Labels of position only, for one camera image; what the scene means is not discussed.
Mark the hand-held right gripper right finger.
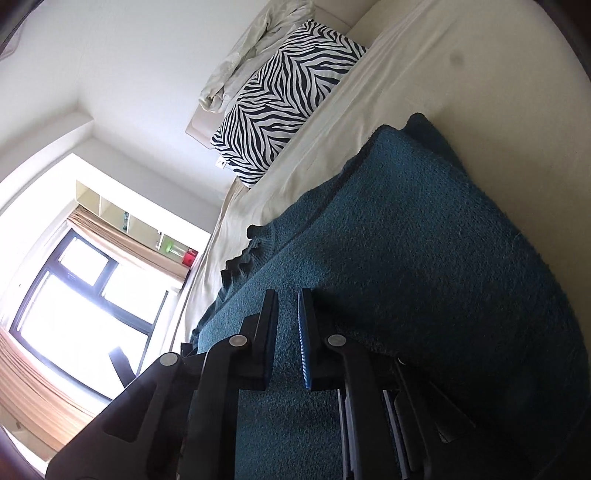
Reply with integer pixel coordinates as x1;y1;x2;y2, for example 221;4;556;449
297;288;465;480

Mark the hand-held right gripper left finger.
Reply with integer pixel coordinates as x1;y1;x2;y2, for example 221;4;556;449
45;290;280;480

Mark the dark teal knit sweater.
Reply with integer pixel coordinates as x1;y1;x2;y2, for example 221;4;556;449
191;113;591;480

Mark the beige curtain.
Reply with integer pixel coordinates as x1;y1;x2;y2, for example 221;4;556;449
0;327;112;455
66;207;191;283

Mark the white open shelf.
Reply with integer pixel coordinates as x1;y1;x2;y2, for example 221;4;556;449
75;180;211;278

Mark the black framed window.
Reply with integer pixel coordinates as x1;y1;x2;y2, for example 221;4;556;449
9;228;170;403

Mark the zebra print pillow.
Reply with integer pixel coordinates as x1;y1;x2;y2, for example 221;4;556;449
210;19;368;189

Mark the crumpled white duvet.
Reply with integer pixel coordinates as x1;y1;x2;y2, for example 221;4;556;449
198;0;317;113

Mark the bed with beige sheet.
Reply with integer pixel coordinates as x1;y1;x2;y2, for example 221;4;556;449
182;0;591;352

